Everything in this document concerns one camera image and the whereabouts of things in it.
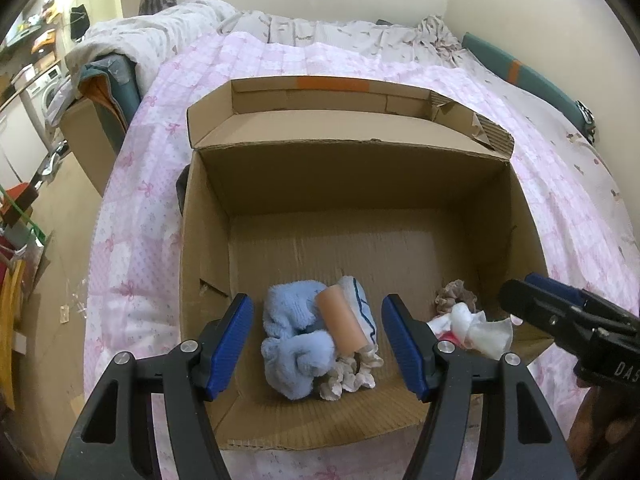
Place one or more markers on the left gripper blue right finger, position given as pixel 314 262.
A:
pixel 440 378

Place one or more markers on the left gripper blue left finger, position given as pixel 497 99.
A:
pixel 195 373

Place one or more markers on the pink rubber duck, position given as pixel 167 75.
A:
pixel 443 331

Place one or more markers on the cream ruffled scrunchie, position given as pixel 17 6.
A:
pixel 350 374

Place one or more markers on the light blue fluffy cloth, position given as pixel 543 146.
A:
pixel 297 349

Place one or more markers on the white sock with blue stripe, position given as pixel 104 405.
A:
pixel 357 301

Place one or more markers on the person's right hand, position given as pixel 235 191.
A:
pixel 605 417

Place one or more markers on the open cardboard box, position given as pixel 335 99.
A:
pixel 314 178

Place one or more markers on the brown bedside cardboard box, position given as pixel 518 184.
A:
pixel 95 136

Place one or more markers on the white kitchen cabinet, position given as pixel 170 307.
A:
pixel 22 150

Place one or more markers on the teal bolster with orange band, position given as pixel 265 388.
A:
pixel 510 69

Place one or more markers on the teal orange folded blanket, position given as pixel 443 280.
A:
pixel 110 83

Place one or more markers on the white washing machine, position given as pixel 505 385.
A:
pixel 42 89

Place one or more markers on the white grey crumpled duvet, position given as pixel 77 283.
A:
pixel 151 40

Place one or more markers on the yellow wooden ladder frame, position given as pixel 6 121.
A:
pixel 11 299

